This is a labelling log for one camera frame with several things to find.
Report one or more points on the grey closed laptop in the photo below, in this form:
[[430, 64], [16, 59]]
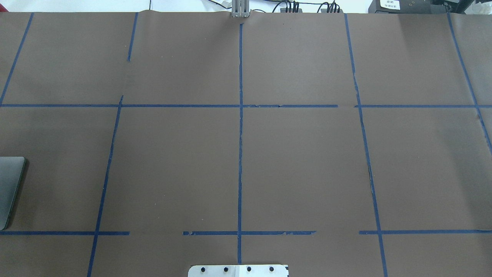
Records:
[[11, 173]]

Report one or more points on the black labelled box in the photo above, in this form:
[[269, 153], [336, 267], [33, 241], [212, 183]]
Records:
[[407, 7]]

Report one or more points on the grey aluminium camera post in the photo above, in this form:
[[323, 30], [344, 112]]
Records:
[[240, 8]]

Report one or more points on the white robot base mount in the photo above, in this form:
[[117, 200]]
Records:
[[251, 270]]

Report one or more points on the black cable connector left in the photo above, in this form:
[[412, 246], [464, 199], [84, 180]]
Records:
[[290, 7]]

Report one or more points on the black cable connector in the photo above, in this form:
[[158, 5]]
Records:
[[329, 7], [290, 7]]

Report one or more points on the black cable connector right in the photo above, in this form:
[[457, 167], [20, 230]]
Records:
[[329, 7]]

